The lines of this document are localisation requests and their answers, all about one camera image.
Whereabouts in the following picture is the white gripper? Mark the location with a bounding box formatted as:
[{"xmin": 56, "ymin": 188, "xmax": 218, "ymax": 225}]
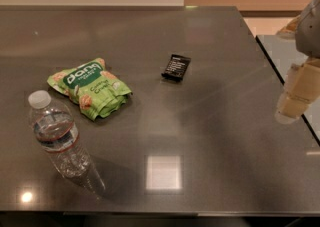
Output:
[{"xmin": 275, "ymin": 0, "xmax": 320, "ymax": 124}]

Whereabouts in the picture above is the clear plastic water bottle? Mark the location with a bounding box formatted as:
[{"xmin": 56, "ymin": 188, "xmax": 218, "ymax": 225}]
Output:
[{"xmin": 28, "ymin": 90, "xmax": 105, "ymax": 195}]

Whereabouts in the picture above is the black rxbar chocolate bar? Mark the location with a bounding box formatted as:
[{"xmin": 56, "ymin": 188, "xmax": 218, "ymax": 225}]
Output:
[{"xmin": 161, "ymin": 54, "xmax": 191, "ymax": 82}]

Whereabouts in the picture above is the grey side table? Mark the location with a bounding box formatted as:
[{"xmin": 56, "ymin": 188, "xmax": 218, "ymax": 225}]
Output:
[{"xmin": 256, "ymin": 35, "xmax": 320, "ymax": 144}]

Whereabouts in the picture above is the green snack chips bag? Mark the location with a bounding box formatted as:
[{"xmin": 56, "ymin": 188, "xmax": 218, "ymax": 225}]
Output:
[{"xmin": 47, "ymin": 58, "xmax": 132, "ymax": 121}]

